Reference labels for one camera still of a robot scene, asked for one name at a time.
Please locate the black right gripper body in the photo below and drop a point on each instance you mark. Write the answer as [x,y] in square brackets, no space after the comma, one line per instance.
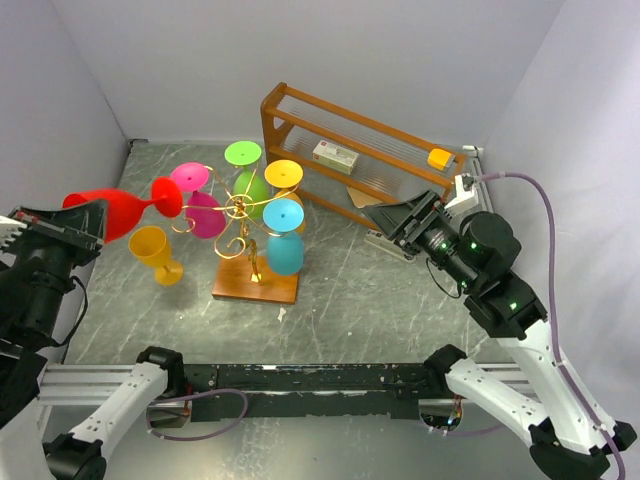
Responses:
[439,239]

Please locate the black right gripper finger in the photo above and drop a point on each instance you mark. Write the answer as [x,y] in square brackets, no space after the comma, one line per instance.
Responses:
[405,245]
[394,220]

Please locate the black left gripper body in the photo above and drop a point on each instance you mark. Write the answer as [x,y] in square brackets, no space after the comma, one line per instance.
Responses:
[50,264]

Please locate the red plastic wine glass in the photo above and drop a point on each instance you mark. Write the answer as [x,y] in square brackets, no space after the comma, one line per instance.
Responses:
[124,210]

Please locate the blue plastic wine glass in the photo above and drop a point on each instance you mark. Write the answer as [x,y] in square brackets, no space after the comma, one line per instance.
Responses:
[284,248]

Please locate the yellow plastic wine glass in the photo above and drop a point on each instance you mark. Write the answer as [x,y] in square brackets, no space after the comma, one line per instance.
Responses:
[285,176]

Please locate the pink plastic wine glass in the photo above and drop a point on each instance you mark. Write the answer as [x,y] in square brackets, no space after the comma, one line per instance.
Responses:
[201,211]

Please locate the green plastic wine glass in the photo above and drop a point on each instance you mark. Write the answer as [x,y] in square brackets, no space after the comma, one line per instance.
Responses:
[249,184]

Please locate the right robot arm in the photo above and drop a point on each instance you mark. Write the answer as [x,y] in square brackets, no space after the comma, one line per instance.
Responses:
[567,434]

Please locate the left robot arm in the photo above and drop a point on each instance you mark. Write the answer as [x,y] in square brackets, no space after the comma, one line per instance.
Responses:
[56,424]

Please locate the wooden shelf rack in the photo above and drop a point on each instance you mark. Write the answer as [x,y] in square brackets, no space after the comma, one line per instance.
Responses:
[391,165]

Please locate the orange plastic wine glass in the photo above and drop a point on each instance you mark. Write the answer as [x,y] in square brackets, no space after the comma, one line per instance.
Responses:
[151,247]

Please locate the wooden rack base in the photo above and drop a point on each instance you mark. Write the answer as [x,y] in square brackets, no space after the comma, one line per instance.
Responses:
[233,280]

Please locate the tan cardboard piece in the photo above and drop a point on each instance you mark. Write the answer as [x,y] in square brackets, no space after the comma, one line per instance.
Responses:
[361,199]

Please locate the yellow grey box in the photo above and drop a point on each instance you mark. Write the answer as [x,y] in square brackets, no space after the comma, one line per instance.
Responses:
[440,159]

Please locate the small white card box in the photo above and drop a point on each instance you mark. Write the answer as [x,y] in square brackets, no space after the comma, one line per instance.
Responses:
[335,156]

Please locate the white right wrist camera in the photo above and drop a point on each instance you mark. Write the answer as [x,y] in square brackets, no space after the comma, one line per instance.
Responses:
[466,196]

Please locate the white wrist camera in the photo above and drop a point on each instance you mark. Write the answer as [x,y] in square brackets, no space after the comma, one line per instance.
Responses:
[10,231]
[466,196]

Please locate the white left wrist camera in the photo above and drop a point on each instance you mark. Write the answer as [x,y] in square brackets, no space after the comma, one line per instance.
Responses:
[10,231]

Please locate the aluminium frame rail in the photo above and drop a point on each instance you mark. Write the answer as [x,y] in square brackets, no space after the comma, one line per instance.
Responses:
[506,306]

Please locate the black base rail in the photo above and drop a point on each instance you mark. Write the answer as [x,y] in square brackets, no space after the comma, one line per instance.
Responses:
[403,391]

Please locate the gold wire glass rack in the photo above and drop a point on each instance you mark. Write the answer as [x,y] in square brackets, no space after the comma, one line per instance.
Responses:
[235,211]

